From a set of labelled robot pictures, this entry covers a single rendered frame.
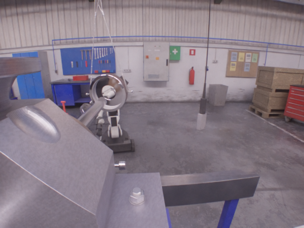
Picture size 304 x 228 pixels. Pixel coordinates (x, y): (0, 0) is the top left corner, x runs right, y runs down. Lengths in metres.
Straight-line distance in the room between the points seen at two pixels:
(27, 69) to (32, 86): 5.82
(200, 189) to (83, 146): 0.62
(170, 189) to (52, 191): 0.60
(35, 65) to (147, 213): 0.35
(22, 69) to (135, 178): 0.34
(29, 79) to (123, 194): 5.87
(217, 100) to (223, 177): 4.74
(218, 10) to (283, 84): 3.01
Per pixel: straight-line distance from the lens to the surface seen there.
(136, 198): 0.37
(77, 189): 0.29
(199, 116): 1.22
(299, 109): 4.90
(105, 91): 2.45
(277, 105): 5.23
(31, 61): 0.33
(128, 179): 0.45
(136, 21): 5.61
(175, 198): 0.85
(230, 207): 1.05
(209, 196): 0.90
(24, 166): 0.27
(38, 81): 5.98
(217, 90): 5.43
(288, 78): 5.28
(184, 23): 5.75
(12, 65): 0.30
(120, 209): 0.38
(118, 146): 2.55
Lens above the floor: 1.40
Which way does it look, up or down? 19 degrees down
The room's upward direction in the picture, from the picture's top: straight up
